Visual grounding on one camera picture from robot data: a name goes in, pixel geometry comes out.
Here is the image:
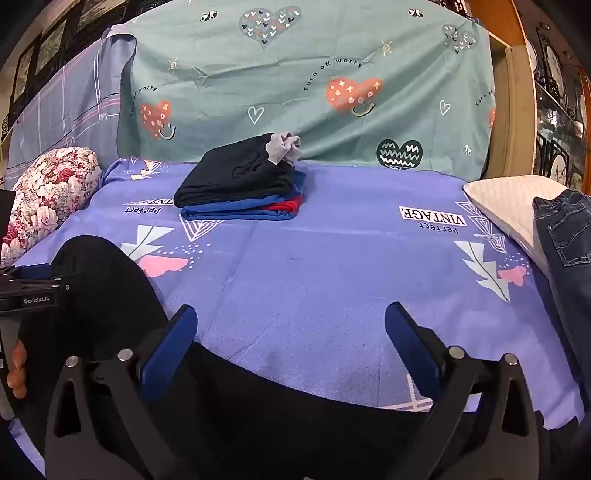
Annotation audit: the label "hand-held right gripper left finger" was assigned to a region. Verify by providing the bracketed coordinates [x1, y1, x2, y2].
[44, 304, 204, 480]

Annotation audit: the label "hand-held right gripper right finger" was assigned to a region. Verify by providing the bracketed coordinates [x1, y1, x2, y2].
[384, 302, 541, 480]

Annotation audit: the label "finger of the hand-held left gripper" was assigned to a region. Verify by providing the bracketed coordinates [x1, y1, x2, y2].
[0, 263, 85, 289]

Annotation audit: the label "black pants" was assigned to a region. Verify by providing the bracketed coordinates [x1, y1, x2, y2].
[173, 134, 296, 208]
[9, 234, 467, 480]

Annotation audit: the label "folded black pants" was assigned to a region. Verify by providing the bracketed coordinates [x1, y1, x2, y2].
[173, 134, 296, 208]

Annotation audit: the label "person's left hand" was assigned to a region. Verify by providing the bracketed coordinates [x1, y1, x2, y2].
[6, 338, 28, 400]

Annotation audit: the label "floral bolster pillow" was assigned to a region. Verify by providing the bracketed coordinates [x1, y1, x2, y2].
[0, 147, 103, 269]

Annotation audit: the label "purple printed bed sheet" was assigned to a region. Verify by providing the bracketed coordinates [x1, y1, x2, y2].
[9, 157, 587, 462]

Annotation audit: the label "folded blue garment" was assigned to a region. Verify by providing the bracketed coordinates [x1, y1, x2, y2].
[181, 170, 308, 222]

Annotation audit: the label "grey plaid sheet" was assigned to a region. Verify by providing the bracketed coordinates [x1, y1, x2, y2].
[4, 25, 138, 191]

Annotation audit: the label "white pillow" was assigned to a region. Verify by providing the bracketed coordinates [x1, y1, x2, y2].
[463, 175, 578, 280]

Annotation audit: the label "folded red garment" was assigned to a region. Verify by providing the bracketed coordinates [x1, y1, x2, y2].
[264, 196, 304, 217]

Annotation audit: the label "blue jeans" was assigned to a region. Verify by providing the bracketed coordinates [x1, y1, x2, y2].
[532, 189, 591, 384]

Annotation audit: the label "grey cloth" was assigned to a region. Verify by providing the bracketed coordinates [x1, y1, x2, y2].
[265, 131, 304, 166]

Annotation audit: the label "wooden display cabinet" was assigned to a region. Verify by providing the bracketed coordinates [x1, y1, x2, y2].
[466, 0, 591, 197]

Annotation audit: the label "teal heart printed sheet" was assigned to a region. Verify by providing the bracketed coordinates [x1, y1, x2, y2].
[116, 0, 497, 181]

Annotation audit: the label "dark framed wall panels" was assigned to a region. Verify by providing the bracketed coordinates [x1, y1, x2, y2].
[0, 0, 139, 139]

